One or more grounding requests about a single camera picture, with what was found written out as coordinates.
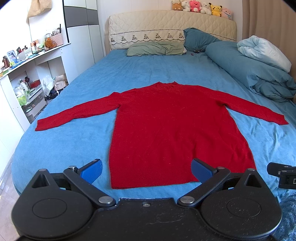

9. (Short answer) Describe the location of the red knit sweater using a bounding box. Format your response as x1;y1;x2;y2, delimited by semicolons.
36;82;287;189

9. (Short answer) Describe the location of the blue bed sheet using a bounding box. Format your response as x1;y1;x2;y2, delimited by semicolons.
12;50;295;200

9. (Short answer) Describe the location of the teal folded duvet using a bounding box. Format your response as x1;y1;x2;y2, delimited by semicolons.
205;41;295;102

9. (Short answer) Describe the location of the paper bag under shelf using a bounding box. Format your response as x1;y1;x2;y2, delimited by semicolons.
54;74;68;91

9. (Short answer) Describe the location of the white shelf desk unit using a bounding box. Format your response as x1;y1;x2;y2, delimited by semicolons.
0;43;72;140

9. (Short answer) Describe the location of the red box on shelf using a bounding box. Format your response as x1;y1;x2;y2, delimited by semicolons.
30;79;41;88

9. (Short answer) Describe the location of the light blue folded blanket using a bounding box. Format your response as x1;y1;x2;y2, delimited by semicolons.
237;35;292;73

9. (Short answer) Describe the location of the white grey wardrobe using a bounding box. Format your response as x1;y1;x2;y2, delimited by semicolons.
63;0;104;75

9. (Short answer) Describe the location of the orange teddy on shelf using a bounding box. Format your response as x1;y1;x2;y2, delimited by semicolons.
45;38;57;50

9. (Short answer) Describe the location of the teal pillow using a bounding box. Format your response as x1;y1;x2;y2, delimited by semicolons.
184;28;220;52

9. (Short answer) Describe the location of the pink storage basket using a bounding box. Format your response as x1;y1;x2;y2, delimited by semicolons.
51;33;64;46

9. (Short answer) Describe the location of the sage green pillow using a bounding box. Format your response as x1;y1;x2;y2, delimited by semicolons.
126;41;187;57

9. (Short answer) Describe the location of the beige curtain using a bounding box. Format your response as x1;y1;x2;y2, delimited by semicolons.
242;0;296;77

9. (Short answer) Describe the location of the cream quilted headboard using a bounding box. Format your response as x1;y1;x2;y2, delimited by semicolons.
108;10;237;50

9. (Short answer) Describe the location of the yellow pikachu plush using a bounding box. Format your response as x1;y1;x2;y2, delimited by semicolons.
209;3;222;17

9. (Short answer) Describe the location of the white bear plush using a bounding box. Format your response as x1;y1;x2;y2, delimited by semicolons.
200;2;212;15

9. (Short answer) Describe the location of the pink plush toy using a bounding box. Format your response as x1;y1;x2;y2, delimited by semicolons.
189;1;201;13

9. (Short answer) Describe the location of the white plush toy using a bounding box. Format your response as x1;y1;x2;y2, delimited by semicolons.
181;0;191;11

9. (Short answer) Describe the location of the brown bear plush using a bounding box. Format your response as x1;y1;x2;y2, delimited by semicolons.
171;0;183;11

